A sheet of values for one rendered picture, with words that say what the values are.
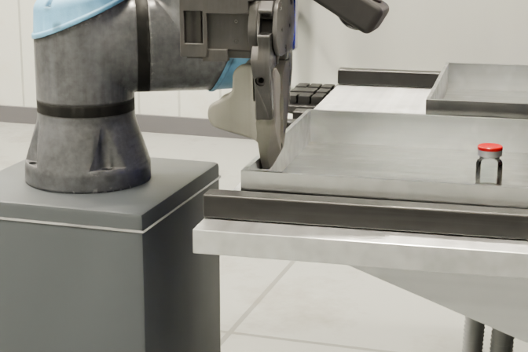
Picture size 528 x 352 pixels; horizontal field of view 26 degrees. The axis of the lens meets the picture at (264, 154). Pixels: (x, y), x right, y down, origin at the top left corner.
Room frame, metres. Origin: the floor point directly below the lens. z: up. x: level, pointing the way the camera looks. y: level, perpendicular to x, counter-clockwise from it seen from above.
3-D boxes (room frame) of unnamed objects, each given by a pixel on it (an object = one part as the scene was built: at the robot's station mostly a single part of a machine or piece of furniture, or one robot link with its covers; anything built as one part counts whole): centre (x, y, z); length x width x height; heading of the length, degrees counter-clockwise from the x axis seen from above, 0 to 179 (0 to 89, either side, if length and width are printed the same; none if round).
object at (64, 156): (1.34, 0.21, 0.84); 0.15 x 0.15 x 0.10
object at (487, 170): (0.92, -0.19, 0.90); 0.02 x 0.02 x 0.04
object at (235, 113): (0.93, 0.02, 0.95); 0.06 x 0.03 x 0.09; 77
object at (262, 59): (0.92, 0.00, 0.99); 0.05 x 0.02 x 0.09; 167
